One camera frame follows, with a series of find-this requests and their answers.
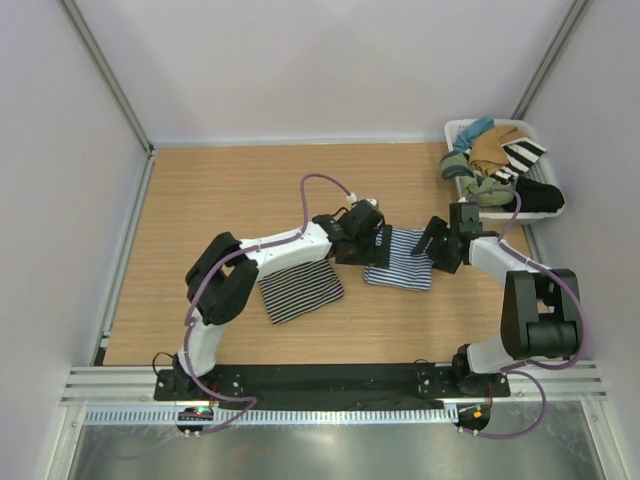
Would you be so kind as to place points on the perforated cable duct strip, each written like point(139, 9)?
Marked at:
point(200, 416)

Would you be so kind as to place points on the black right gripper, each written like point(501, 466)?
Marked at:
point(437, 228)

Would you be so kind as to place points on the aluminium corner post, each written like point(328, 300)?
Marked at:
point(568, 26)
point(97, 57)

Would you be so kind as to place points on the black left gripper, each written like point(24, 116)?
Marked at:
point(376, 255)

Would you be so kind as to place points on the white plastic laundry basket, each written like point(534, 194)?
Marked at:
point(540, 172)

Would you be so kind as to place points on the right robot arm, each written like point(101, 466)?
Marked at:
point(542, 320)

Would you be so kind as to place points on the black white striped tank top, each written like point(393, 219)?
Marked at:
point(296, 291)

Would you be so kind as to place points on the wide black white striped garment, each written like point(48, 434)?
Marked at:
point(521, 156)

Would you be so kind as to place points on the tan brown garment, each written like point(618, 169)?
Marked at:
point(487, 154)

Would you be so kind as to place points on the aluminium front rail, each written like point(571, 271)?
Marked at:
point(136, 385)

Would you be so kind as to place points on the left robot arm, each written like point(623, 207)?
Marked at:
point(220, 282)

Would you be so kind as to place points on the left aluminium corner post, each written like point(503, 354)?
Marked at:
point(97, 57)

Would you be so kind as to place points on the blue white striped tank top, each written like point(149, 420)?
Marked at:
point(405, 271)

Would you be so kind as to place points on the right aluminium corner post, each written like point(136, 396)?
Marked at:
point(568, 26)

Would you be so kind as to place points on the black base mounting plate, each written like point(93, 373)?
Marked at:
point(291, 386)

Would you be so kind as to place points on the olive green garment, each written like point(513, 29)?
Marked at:
point(486, 191)

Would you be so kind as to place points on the teal blue garment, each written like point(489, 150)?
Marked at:
point(465, 137)

